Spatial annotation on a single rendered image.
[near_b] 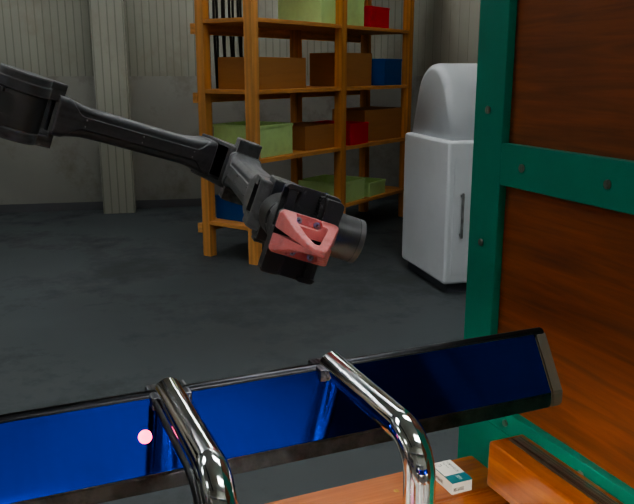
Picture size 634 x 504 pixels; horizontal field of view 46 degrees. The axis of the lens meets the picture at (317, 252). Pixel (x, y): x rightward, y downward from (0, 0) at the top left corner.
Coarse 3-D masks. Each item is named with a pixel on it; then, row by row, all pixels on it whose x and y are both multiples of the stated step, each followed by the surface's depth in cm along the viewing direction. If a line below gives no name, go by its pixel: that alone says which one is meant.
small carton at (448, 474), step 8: (440, 464) 115; (448, 464) 115; (440, 472) 113; (448, 472) 112; (456, 472) 112; (464, 472) 112; (440, 480) 113; (448, 480) 111; (456, 480) 110; (464, 480) 110; (448, 488) 111; (456, 488) 110; (464, 488) 111
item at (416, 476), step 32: (160, 384) 62; (352, 384) 63; (160, 416) 58; (192, 416) 56; (384, 416) 57; (192, 448) 52; (416, 448) 54; (192, 480) 50; (224, 480) 49; (416, 480) 54
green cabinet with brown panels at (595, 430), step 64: (512, 0) 103; (576, 0) 93; (512, 64) 105; (576, 64) 94; (512, 128) 107; (576, 128) 95; (512, 192) 108; (576, 192) 94; (512, 256) 109; (576, 256) 97; (512, 320) 111; (576, 320) 98; (576, 384) 99; (576, 448) 100
